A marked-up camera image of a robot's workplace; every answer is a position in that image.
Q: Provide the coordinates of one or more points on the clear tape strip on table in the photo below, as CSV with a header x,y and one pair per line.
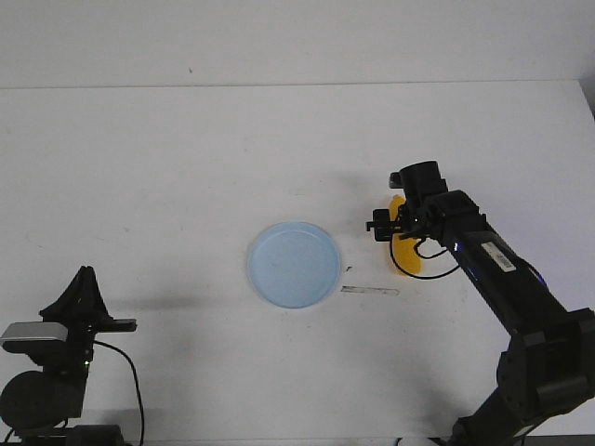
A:
x,y
369,290

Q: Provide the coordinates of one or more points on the light blue round plate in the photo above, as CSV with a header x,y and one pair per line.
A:
x,y
293,265

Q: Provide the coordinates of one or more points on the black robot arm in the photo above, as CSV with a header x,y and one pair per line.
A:
x,y
37,405
548,367

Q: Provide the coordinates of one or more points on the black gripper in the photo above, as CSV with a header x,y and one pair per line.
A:
x,y
410,222
82,311

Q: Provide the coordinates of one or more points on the yellow corn cob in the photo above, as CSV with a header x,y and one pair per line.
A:
x,y
403,250

